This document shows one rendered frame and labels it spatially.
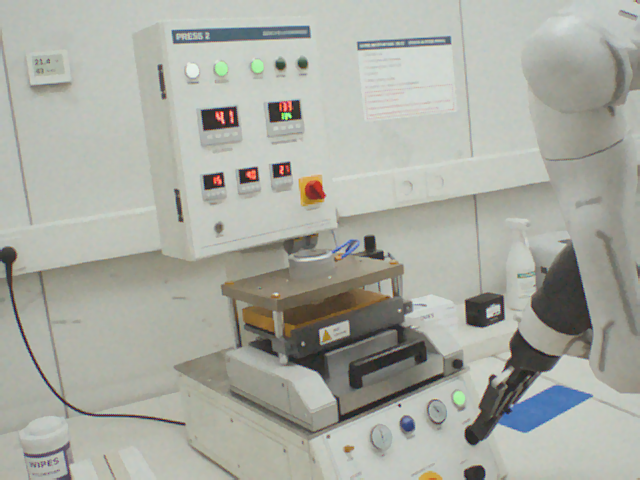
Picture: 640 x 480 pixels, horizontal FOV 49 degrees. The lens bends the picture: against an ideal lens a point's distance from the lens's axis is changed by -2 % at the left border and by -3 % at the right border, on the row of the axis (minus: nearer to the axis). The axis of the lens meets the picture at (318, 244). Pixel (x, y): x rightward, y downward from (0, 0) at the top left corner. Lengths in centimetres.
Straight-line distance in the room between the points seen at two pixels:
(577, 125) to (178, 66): 69
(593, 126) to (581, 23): 15
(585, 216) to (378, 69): 117
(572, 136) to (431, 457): 57
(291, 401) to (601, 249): 51
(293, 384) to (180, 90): 53
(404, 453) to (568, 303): 36
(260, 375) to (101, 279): 68
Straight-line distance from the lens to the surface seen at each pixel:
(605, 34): 75
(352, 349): 118
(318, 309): 123
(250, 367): 119
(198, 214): 128
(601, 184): 88
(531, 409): 154
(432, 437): 120
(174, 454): 151
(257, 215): 134
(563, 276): 98
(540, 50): 76
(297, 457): 113
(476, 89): 213
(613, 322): 91
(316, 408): 107
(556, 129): 87
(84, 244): 168
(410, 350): 117
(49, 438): 135
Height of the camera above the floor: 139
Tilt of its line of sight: 11 degrees down
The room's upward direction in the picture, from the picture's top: 6 degrees counter-clockwise
